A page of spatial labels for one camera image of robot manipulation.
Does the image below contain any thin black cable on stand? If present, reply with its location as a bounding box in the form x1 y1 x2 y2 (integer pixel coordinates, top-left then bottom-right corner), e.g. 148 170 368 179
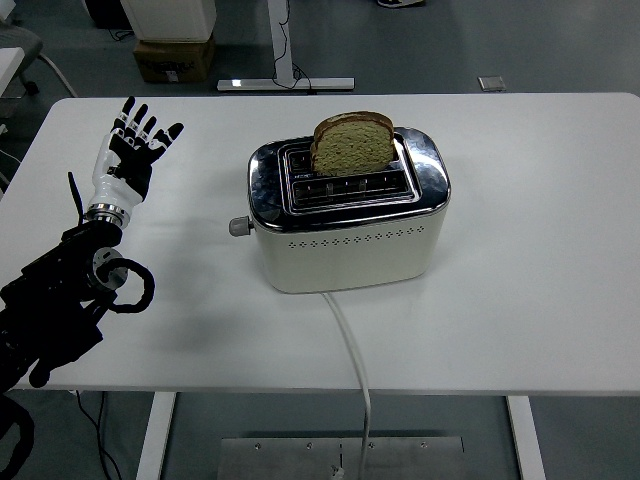
272 0 321 96

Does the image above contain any white desk stand leg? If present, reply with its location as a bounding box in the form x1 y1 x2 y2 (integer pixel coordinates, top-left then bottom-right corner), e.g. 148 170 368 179
216 0 356 94

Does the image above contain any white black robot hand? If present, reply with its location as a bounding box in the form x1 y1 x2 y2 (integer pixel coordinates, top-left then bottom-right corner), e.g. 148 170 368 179
88 95 185 214

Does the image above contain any grey toaster lever knob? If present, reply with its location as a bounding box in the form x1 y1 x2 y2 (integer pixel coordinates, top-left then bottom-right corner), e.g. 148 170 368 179
228 214 256 238

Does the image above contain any white desk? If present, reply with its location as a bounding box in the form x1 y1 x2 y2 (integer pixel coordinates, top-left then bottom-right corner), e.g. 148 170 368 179
0 47 25 99

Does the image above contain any black cable under table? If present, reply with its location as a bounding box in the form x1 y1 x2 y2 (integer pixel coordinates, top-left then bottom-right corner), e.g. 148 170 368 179
74 391 124 480
97 391 111 480

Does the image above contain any white cabinet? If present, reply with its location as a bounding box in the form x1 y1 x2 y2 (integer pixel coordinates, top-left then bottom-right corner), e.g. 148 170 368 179
119 0 219 44

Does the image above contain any white power cable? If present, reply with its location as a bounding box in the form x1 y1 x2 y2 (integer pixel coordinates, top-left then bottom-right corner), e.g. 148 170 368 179
321 291 374 480

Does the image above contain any white table leg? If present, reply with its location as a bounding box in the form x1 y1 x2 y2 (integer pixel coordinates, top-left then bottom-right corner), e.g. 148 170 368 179
504 394 547 480
134 391 179 480

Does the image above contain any brown bread slice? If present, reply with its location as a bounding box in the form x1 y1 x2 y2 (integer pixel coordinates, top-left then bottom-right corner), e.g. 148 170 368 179
309 110 396 177

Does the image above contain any cream chrome toaster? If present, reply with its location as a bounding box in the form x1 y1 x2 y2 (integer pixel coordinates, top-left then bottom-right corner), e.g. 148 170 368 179
247 126 452 295

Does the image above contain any brown cardboard box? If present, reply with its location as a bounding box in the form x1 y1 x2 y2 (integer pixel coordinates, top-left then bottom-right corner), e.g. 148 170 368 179
132 33 217 85

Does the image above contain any grey office chair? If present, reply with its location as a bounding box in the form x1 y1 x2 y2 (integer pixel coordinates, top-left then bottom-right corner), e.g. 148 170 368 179
0 19 45 96

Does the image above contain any black box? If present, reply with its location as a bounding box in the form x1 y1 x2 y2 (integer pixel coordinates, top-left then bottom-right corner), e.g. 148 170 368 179
83 0 132 30

